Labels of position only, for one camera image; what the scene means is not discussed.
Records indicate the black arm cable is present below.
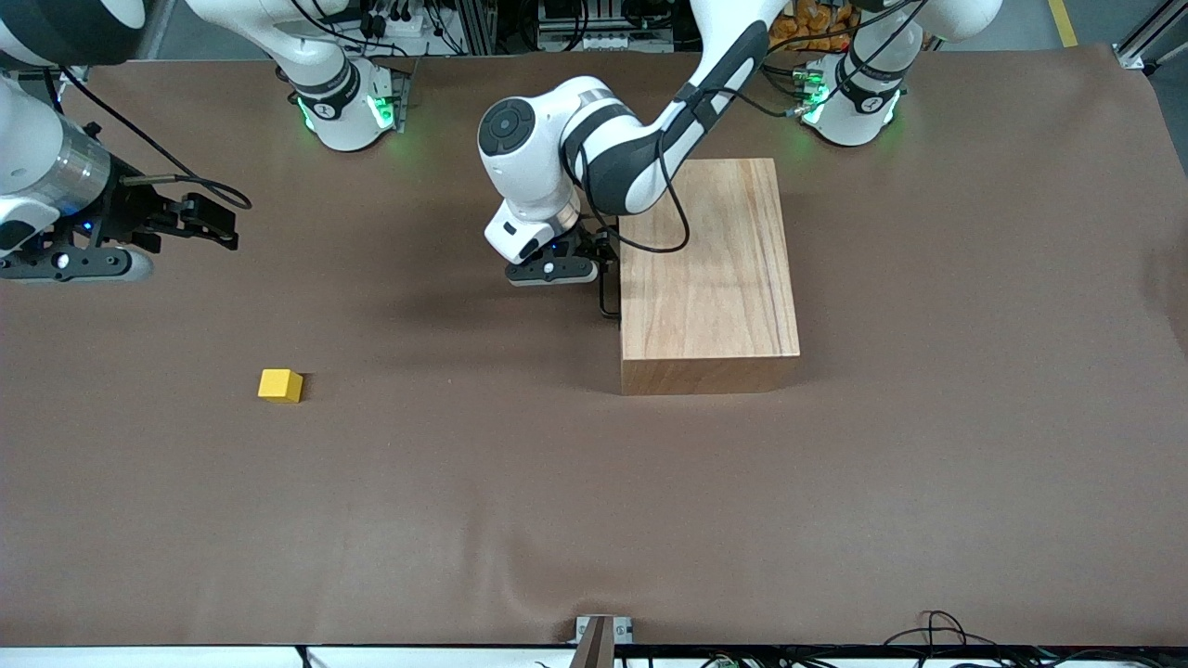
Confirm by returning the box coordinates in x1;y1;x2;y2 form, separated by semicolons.
56;65;252;211
580;0;929;254

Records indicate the wooden drawer with black handle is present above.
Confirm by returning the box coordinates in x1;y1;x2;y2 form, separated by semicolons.
599;223;626;322

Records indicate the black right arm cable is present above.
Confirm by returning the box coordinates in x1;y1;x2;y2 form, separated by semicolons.
56;65;252;211

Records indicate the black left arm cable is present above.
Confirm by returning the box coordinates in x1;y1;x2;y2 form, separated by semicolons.
580;0;929;254

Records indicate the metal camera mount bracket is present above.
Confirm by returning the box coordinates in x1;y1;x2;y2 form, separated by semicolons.
574;615;634;668

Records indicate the aluminium frame profile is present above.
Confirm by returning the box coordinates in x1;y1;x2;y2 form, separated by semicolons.
1114;0;1188;73

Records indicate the white power strip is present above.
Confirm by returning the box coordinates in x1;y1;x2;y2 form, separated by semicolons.
541;32;675;54

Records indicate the black loose cable bundle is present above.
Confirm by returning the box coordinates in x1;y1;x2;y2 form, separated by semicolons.
882;610;1188;668

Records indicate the yellow block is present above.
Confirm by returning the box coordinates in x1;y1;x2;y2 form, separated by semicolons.
258;368;304;404

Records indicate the orange objects bag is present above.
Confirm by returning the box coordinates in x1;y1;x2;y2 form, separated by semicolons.
768;0;859;53

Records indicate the wooden cabinet box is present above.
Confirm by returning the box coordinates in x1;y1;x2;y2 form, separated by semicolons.
617;158;801;396

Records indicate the brown table cover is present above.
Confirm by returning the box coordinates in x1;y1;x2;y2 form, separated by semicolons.
0;42;1188;648

